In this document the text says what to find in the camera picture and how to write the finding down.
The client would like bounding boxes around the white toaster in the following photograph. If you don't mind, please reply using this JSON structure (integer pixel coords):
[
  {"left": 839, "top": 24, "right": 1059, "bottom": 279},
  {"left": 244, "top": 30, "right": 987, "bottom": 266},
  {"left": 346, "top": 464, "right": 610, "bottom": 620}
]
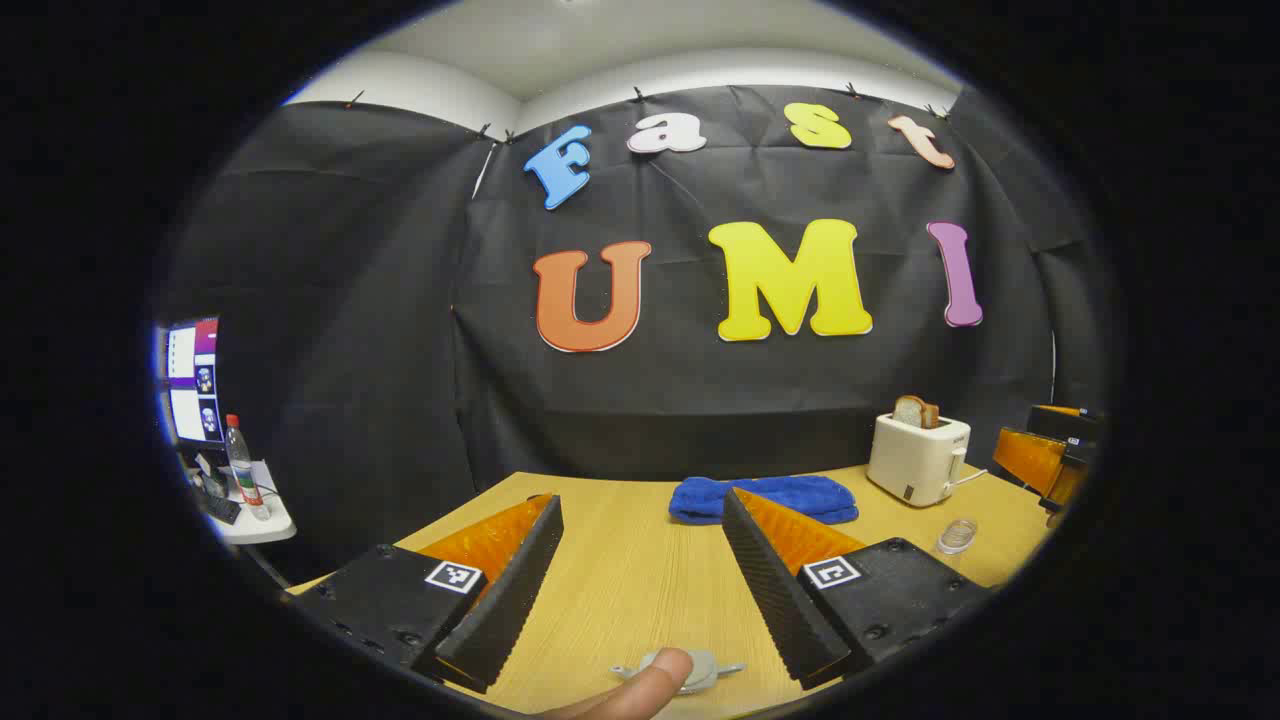
[{"left": 867, "top": 412, "right": 973, "bottom": 508}]

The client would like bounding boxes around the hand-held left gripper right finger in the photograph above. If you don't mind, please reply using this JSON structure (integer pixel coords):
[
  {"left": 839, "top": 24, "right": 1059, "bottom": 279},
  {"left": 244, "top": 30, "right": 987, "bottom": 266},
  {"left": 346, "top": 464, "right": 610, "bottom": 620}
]
[{"left": 722, "top": 487, "right": 991, "bottom": 691}]

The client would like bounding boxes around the red cap plastic bottle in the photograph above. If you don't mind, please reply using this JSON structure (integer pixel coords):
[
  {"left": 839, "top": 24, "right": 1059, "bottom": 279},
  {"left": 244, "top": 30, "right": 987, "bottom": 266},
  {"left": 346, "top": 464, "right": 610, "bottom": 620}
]
[{"left": 224, "top": 414, "right": 272, "bottom": 522}]

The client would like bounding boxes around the blue towel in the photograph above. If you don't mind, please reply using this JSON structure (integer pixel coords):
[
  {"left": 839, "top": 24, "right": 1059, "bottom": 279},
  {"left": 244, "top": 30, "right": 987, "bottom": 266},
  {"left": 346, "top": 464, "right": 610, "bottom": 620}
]
[{"left": 668, "top": 475, "right": 859, "bottom": 527}]

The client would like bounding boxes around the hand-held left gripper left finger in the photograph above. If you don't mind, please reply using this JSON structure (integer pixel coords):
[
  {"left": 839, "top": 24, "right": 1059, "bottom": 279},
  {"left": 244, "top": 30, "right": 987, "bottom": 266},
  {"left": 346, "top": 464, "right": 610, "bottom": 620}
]
[{"left": 285, "top": 493, "right": 564, "bottom": 694}]

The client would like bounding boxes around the computer monitor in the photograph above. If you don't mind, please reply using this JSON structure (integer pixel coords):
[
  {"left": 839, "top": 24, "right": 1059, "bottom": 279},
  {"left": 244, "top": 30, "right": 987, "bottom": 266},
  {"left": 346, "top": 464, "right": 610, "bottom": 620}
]
[{"left": 160, "top": 318, "right": 223, "bottom": 447}]

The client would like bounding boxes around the white side table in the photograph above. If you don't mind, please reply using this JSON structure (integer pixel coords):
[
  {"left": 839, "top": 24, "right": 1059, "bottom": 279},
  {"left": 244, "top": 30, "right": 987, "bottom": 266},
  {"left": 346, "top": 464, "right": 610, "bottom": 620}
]
[{"left": 200, "top": 460, "right": 298, "bottom": 546}]

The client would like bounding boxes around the white teacup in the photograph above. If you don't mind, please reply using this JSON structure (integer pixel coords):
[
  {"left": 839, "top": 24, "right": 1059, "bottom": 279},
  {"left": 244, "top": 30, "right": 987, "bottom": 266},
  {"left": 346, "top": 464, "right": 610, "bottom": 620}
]
[{"left": 612, "top": 650, "right": 747, "bottom": 697}]

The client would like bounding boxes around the black keyboard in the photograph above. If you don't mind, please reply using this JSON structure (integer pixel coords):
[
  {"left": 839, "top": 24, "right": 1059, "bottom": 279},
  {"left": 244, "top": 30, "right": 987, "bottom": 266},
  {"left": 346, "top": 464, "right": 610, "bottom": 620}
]
[{"left": 195, "top": 488, "right": 244, "bottom": 527}]

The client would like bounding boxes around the black backdrop cloth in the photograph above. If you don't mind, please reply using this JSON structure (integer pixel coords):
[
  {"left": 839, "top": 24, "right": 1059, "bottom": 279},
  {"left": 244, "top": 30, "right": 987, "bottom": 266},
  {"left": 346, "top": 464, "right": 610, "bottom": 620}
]
[{"left": 160, "top": 85, "right": 1111, "bottom": 586}]

